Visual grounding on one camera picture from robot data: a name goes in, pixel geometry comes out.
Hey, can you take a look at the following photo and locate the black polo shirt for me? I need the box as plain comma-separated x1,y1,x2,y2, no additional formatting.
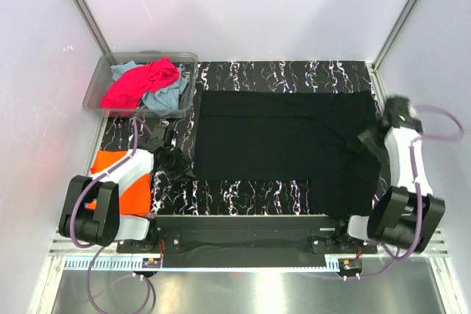
194,91,380,218

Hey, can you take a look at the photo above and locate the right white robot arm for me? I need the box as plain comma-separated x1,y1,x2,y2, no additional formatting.
333,96,445,260

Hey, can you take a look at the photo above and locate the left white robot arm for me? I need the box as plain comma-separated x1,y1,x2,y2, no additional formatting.
58,126,194,252

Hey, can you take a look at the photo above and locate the folded blue t-shirt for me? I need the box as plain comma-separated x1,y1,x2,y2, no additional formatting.
149,171,155,213

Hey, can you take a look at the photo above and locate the black marbled table mat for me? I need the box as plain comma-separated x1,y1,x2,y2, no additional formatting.
100,61,380,215

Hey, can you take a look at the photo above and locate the folded orange t-shirt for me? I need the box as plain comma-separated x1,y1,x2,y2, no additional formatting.
90,150,151,215

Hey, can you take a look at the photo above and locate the grey-blue t-shirt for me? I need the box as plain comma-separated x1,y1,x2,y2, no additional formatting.
110,60,188,110

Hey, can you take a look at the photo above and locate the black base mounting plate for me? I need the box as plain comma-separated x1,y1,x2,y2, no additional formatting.
117,215,366,254

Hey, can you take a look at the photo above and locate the pink t-shirt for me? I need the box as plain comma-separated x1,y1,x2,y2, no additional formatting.
99,57,180,110

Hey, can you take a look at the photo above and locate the clear plastic bin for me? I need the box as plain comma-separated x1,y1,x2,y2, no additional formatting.
83,51,198,119

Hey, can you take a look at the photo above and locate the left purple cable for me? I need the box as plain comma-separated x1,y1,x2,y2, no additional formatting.
69,116,159,312

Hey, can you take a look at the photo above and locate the aluminium front rail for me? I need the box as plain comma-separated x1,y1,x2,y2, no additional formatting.
49,231,448,258

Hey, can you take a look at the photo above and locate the white slotted cable duct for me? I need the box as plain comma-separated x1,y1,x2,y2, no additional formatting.
64,254,365,274

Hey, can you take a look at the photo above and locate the right aluminium frame post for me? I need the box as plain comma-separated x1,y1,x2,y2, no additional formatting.
371,0,420,71

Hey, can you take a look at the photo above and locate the aluminium frame post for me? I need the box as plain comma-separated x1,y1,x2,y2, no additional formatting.
72,0,111,54
371,0,420,71

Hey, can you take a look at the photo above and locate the left aluminium frame post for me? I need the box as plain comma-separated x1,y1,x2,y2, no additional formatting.
72,0,111,54

